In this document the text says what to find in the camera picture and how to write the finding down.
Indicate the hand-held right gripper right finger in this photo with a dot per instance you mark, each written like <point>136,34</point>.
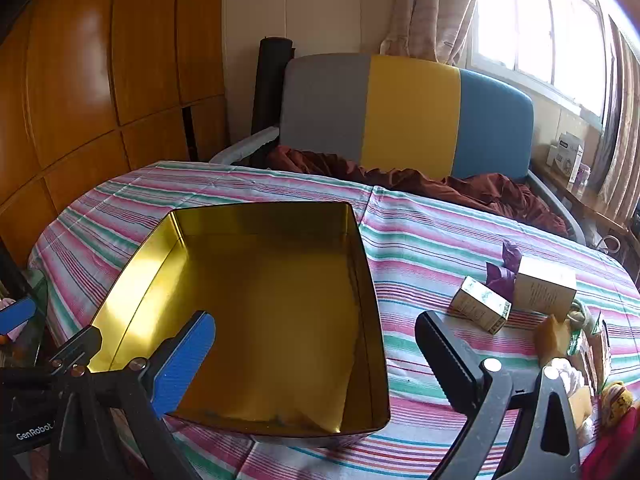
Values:
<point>450,360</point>

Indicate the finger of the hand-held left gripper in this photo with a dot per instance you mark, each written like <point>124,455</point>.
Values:
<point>15,314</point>
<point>75,349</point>

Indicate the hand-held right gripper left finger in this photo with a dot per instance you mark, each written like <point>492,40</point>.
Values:
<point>182,365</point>

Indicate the green white small box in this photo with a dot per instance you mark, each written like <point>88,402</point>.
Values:
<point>477,305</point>

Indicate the purple snack packet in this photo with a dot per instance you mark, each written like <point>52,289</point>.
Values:
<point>501,282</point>

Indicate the gold tin box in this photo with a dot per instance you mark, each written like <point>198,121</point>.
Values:
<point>280,310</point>

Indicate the beige cardboard box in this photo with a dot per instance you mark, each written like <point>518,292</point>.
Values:
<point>542,290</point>

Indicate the cracker packet with green ends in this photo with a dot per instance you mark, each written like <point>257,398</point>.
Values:
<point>597,355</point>

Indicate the small dark purple wrapper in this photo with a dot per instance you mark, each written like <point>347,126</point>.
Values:
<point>512,255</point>

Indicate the striped bed sheet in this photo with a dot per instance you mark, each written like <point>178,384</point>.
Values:
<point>425,240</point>

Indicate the yellow printed pouch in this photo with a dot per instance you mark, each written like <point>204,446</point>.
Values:
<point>616,397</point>

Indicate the dark red blanket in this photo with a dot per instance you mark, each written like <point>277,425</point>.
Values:
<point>480,190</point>

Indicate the red cloth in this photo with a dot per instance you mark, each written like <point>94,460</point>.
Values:
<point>620,450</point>

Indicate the wooden side table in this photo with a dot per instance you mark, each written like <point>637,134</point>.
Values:
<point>595,210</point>

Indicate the white carton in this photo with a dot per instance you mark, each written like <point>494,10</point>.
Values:
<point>565,155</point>

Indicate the wooden wardrobe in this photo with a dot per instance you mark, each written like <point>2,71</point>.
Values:
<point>75,85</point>

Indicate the beige patterned curtain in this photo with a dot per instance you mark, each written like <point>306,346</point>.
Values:
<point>425,5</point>
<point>625,135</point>

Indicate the black rolled mat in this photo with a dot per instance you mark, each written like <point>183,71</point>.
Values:
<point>267,85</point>

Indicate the window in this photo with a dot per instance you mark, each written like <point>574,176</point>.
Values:
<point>530,20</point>

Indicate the grey bed rail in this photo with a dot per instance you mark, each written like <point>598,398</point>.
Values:
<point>560,205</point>

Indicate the white bed rail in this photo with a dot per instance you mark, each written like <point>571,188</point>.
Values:
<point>245,145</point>

